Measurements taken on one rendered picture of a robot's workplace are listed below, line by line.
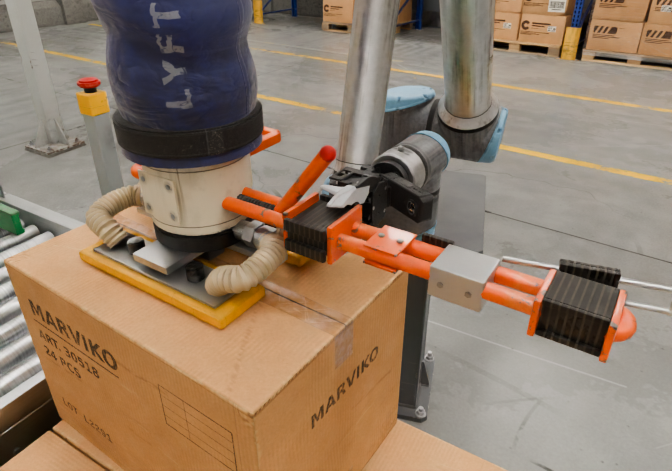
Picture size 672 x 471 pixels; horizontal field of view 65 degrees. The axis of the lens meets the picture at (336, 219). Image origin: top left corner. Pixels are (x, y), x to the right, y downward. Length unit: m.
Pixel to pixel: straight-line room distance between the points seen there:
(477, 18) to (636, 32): 6.52
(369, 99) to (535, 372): 1.44
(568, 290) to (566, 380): 1.57
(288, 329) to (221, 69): 0.38
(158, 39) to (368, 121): 0.45
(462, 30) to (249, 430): 0.85
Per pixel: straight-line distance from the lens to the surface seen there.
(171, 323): 0.83
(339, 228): 0.72
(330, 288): 0.86
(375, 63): 1.03
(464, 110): 1.33
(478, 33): 1.18
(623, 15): 7.64
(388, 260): 0.69
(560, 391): 2.15
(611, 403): 2.19
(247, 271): 0.77
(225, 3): 0.76
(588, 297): 0.65
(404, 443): 1.17
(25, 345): 1.57
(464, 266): 0.67
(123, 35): 0.78
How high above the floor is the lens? 1.45
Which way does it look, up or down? 29 degrees down
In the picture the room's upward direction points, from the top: straight up
